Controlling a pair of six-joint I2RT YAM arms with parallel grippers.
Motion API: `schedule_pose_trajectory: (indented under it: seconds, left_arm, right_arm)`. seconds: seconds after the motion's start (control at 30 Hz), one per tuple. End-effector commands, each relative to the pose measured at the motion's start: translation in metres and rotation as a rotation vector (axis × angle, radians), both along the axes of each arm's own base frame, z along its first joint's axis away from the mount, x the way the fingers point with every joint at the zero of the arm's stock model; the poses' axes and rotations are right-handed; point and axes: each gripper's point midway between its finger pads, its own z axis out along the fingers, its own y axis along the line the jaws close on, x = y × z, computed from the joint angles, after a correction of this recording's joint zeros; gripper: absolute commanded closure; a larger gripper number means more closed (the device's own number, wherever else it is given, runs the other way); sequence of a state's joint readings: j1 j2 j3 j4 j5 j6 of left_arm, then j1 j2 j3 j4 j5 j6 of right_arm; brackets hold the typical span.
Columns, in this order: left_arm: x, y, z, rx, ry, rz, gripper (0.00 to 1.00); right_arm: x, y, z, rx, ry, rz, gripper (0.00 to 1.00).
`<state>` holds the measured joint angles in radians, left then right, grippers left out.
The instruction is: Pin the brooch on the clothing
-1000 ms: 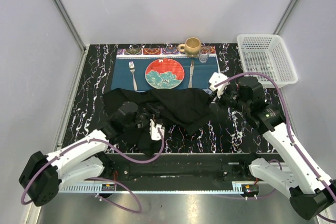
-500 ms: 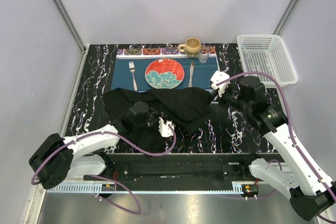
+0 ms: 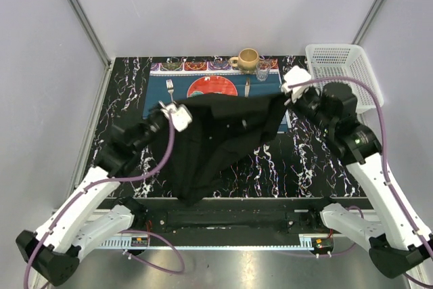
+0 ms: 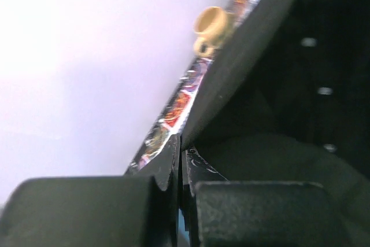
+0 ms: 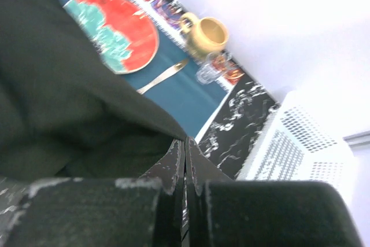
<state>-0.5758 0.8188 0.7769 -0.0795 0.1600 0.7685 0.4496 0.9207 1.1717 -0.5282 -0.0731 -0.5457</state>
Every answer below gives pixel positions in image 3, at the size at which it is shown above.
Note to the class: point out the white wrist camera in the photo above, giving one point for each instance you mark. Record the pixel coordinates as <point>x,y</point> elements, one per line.
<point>295,82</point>
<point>178,114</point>

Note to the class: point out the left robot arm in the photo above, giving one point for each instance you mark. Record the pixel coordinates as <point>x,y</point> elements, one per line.
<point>57,247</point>

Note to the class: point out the red floral plate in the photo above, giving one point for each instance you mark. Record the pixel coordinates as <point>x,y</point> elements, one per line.
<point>212,84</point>

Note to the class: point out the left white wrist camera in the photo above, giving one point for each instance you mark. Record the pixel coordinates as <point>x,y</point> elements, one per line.
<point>178,114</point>

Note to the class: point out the clear drinking glass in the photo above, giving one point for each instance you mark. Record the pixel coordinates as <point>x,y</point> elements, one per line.
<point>262,70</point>

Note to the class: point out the blue patterned placemat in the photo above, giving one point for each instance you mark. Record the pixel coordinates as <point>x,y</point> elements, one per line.
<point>196,78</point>

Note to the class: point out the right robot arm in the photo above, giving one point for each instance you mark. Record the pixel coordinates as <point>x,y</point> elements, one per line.
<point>399,241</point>

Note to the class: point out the black button shirt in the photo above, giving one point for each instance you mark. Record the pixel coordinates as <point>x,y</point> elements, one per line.
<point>224,129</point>

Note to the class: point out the tan ceramic mug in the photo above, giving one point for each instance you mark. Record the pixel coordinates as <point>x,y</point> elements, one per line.
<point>246,61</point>

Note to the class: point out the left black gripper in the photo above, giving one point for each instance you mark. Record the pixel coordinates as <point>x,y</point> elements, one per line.
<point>162,114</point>

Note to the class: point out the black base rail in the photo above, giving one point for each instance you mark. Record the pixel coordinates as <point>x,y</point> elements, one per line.
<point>229,222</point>

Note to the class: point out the silver fork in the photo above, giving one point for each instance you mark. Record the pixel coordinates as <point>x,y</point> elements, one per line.
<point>170,89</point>

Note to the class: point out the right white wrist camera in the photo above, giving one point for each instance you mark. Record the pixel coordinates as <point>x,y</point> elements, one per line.
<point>295,82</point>

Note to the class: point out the white plastic basket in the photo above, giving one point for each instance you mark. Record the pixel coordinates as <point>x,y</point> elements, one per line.
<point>327,60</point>

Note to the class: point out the silver knife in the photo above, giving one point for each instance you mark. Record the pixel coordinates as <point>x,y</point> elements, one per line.
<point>247,87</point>

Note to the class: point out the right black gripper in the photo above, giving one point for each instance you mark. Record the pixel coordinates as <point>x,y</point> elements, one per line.
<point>304,93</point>

